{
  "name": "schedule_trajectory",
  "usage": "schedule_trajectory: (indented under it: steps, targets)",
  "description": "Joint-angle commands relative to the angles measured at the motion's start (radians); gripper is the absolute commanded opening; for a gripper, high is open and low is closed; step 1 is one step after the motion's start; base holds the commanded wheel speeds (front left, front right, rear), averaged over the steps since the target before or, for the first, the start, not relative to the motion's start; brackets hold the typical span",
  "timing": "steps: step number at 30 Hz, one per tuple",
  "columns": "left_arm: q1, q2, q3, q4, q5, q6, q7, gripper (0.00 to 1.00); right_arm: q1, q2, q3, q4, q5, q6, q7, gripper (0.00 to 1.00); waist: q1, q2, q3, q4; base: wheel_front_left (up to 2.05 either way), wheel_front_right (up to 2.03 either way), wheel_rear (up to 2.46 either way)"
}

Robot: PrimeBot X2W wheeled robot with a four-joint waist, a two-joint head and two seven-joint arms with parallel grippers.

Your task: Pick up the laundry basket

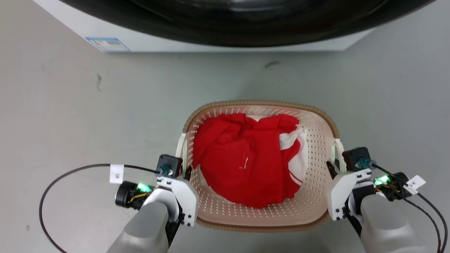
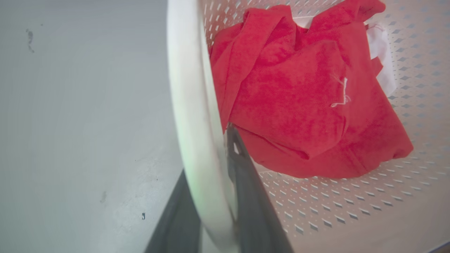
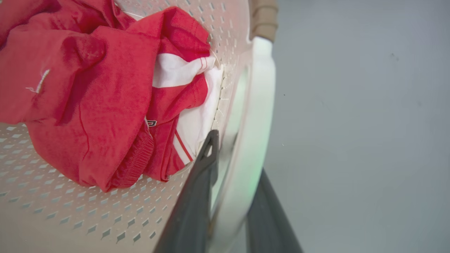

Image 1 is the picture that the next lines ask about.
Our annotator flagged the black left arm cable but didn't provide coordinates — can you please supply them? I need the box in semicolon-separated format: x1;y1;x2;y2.
39;163;159;253

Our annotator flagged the white right cable tag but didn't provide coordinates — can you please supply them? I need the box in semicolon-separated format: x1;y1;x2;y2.
404;175;426;195

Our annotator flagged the blue white energy label sticker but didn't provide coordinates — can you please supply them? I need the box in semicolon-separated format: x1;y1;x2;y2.
85;37;131;53

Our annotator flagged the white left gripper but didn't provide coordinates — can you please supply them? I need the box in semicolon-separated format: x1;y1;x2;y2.
142;166;200;227

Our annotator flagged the white washing machine body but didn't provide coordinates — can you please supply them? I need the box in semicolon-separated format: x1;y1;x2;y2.
33;0;375;53

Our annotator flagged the white garment with red stripes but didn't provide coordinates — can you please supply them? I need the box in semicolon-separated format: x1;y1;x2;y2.
279;126;309;187

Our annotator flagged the beige perforated plastic laundry basket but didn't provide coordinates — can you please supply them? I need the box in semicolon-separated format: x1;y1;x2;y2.
175;100;347;233

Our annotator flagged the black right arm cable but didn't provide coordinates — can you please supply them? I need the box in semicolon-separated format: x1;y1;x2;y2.
372;163;449;253
401;197;442;253

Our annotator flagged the white cable tag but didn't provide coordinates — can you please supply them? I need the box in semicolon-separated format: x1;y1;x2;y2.
109;164;124;184
404;175;426;195

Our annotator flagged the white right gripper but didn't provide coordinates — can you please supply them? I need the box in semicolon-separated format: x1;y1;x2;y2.
326;159;374;221

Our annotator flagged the white left cable tag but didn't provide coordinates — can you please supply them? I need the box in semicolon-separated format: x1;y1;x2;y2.
109;164;124;184

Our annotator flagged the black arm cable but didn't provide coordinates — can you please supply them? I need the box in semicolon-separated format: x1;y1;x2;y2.
401;197;442;253
372;163;449;253
39;163;159;253

